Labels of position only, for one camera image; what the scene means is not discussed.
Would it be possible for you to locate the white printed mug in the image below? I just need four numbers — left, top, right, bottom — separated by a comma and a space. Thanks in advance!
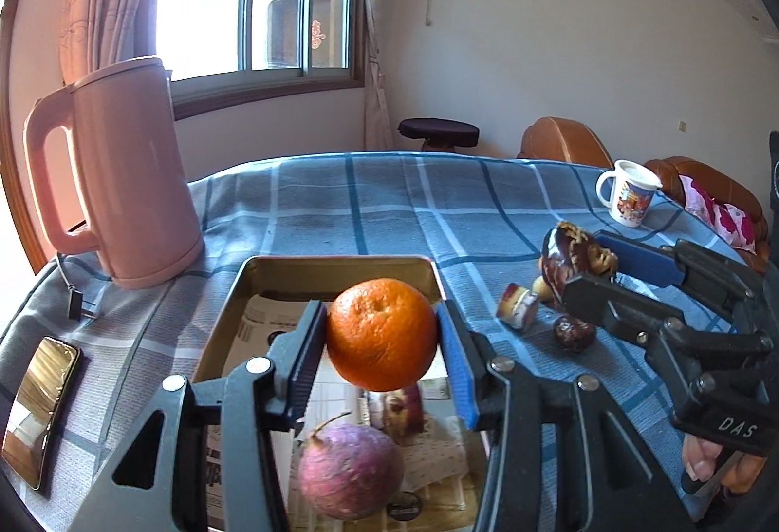
595, 159, 663, 228

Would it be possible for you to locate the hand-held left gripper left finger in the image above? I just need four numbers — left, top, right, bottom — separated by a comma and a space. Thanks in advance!
79, 297, 330, 532

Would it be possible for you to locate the black kettle power plug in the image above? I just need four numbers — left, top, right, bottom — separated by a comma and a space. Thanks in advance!
55, 255, 101, 323

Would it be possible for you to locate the dark brown round fruit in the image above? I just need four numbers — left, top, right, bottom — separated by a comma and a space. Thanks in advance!
553, 314, 594, 353

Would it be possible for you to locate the brown leather sofa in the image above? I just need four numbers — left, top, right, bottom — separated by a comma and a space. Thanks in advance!
644, 156, 771, 274

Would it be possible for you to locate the orange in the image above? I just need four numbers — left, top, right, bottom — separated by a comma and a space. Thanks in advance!
327, 277, 438, 392

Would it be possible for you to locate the rectangular metal tin box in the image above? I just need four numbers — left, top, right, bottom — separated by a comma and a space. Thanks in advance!
191, 255, 494, 532

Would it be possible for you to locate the brown leather armchair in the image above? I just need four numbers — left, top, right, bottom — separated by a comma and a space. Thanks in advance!
517, 116, 615, 171

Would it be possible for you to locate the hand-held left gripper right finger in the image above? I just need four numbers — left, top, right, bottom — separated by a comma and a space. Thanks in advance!
435, 301, 695, 532

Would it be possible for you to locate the pink electric kettle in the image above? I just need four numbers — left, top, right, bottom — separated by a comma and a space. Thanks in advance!
23, 56, 204, 290

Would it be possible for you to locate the blue checked tablecloth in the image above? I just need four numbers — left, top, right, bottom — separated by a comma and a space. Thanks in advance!
0, 151, 768, 532

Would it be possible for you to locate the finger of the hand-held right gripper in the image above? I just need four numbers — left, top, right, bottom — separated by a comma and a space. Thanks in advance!
593, 230, 768, 320
563, 273, 774, 380

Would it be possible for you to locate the person's right hand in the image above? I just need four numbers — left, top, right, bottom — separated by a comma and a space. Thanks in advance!
680, 435, 771, 499

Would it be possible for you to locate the black smartphone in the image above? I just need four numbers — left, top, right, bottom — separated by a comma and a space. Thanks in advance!
0, 335, 83, 492

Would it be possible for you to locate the dark round stool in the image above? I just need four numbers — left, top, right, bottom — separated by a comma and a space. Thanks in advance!
397, 118, 481, 152

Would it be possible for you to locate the purple round fruit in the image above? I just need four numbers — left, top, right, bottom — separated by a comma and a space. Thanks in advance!
297, 413, 406, 522

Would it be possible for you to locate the pink floral cushion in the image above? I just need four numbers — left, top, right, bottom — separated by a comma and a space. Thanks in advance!
678, 174, 759, 253

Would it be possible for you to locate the pale sheer curtain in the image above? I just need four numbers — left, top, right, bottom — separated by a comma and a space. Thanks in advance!
358, 0, 393, 152

